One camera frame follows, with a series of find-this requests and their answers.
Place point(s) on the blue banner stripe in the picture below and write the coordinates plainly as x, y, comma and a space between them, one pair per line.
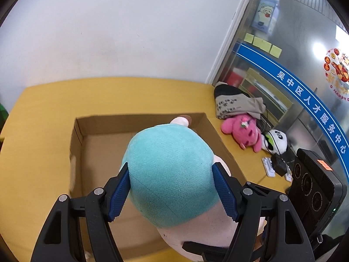
294, 83

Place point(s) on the red festive window sticker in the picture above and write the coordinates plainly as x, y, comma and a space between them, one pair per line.
338, 68

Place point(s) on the panda plush toy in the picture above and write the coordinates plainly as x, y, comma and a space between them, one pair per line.
278, 139

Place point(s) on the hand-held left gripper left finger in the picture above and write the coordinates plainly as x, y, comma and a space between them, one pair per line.
120, 193

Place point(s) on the teal and pink plush toy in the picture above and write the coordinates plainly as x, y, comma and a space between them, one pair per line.
169, 169

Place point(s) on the cartoon wall poster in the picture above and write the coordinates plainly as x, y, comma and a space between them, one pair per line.
265, 13

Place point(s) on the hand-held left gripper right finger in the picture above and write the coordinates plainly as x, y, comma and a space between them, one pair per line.
225, 193

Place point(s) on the green object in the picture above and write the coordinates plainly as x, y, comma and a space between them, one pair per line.
2, 113

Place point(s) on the folded grey and black clothing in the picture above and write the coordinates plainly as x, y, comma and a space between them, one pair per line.
234, 105

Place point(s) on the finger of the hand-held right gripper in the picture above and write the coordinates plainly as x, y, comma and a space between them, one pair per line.
204, 247

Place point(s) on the brown cardboard box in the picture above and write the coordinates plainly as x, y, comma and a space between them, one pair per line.
103, 147

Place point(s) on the yellow sticky note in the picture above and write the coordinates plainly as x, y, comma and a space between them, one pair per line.
248, 38
258, 42
266, 46
276, 51

